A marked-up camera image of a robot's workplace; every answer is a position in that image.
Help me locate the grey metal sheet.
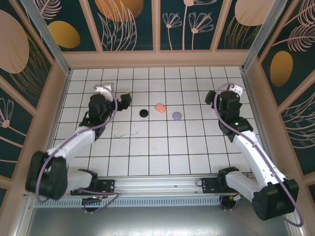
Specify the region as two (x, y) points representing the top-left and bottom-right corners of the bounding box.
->
(23, 206), (295, 236)

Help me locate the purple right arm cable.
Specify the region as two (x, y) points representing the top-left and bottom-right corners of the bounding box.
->
(213, 83), (305, 227)

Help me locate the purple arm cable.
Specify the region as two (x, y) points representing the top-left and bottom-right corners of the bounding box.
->
(213, 83), (305, 227)
(35, 86), (120, 214)

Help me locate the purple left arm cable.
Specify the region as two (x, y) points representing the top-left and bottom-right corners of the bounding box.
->
(35, 86), (120, 214)

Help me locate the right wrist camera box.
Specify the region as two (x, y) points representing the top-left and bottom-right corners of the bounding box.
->
(227, 83), (244, 96)

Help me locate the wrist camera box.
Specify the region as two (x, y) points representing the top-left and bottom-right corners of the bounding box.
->
(94, 83), (115, 97)
(227, 83), (244, 96)

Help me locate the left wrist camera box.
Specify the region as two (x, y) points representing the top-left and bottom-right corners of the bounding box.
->
(94, 83), (115, 97)

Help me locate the aluminium table side rail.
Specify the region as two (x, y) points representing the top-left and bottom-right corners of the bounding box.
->
(38, 70), (72, 178)
(242, 70), (280, 176)

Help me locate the aluminium frame post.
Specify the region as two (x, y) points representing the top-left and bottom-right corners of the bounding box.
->
(19, 0), (72, 76)
(241, 0), (287, 73)

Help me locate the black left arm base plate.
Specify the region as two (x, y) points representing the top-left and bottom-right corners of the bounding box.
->
(70, 178), (116, 196)

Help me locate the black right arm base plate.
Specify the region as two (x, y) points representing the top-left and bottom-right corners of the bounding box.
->
(201, 177), (231, 194)

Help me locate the aluminium mounting rail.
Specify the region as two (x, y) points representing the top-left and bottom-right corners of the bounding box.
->
(23, 174), (293, 197)

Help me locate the slotted grey cable duct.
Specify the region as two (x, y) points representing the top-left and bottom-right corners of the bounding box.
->
(33, 196), (222, 208)

